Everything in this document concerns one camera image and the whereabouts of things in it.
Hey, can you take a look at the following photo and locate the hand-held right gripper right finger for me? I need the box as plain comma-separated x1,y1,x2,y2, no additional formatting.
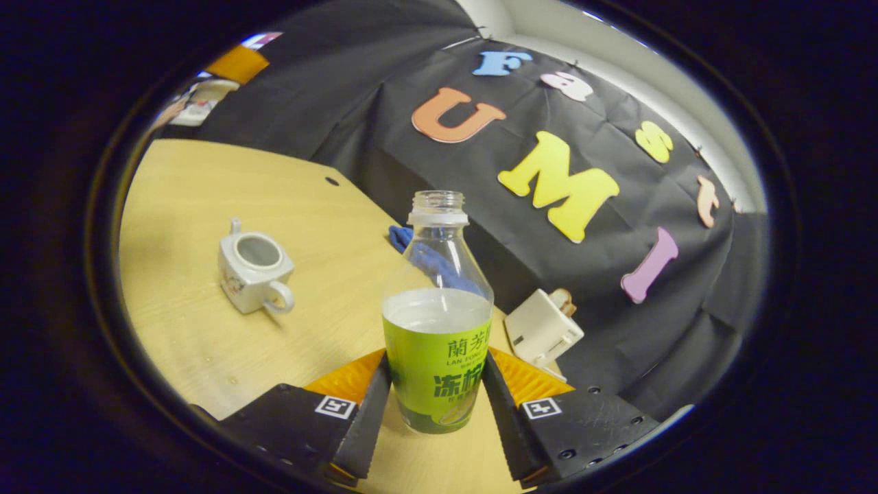
482,346,663,488

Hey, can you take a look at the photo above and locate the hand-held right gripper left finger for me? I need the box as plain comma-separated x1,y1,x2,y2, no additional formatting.
218,349,392,484

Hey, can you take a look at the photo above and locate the green label water bottle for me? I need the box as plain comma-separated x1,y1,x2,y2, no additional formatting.
381,190,495,435

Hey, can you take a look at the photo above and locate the white ceramic teacup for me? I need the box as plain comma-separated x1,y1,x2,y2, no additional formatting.
218,217,296,316

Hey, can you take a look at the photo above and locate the white toaster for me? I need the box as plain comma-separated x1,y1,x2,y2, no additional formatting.
504,288,585,368

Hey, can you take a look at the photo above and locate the black backdrop cloth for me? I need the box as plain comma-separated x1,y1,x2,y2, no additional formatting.
154,0,769,419

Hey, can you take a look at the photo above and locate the toasted bread slice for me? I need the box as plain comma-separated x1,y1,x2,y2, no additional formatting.
549,288,578,318

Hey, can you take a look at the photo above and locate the blue towel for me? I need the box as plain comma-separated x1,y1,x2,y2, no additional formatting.
388,225,484,297

